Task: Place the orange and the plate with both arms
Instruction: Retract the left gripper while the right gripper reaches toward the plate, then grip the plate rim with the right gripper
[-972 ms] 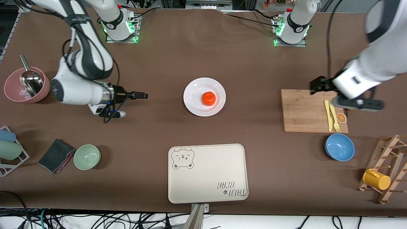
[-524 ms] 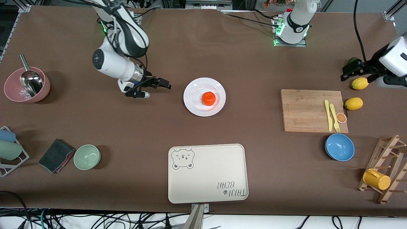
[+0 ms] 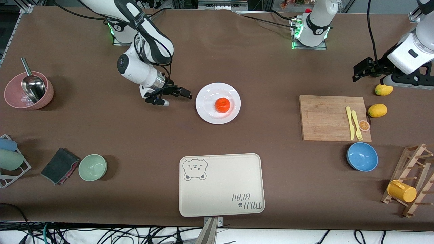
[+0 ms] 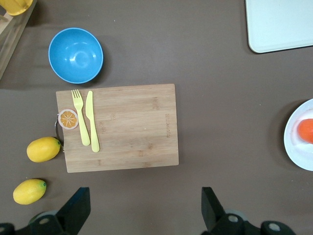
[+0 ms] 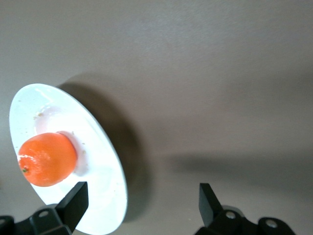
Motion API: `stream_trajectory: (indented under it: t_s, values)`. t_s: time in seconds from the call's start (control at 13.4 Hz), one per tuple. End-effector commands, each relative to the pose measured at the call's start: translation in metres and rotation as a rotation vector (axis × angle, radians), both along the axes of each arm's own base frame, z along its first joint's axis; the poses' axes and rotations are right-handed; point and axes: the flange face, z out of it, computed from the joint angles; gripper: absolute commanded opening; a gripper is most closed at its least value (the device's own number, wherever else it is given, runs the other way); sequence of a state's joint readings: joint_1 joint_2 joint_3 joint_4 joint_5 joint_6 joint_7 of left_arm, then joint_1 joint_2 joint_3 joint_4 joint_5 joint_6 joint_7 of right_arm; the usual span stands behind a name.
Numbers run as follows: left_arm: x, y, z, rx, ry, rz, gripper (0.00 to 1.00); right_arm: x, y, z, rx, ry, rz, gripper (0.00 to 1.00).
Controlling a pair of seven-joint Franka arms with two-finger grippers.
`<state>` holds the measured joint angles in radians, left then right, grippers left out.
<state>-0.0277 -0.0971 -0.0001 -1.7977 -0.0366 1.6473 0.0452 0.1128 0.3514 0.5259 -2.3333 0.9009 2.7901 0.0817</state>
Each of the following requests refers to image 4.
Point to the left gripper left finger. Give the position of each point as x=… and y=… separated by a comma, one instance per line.
x=78, y=208

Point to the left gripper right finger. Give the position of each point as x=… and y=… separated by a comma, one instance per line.
x=212, y=210

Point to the white round plate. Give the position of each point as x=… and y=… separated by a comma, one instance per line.
x=293, y=147

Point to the orange fruit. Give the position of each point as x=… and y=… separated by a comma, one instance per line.
x=306, y=131

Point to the yellow lemon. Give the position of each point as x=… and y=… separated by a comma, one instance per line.
x=43, y=149
x=29, y=191

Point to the yellow plastic fork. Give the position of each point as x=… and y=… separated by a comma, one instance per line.
x=82, y=122

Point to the yellow plastic knife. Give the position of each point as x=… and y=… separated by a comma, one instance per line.
x=93, y=122

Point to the orange slice piece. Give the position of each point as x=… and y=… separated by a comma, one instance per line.
x=69, y=119

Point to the wooden cutting board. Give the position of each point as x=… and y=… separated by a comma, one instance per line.
x=134, y=127

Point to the blue bowl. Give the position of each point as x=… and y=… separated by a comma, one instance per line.
x=75, y=55

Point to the wooden mug rack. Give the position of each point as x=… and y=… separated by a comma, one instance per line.
x=9, y=44

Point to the cream tray with bear print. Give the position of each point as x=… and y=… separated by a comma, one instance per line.
x=281, y=24

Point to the yellow mug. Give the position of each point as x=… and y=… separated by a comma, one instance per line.
x=17, y=7

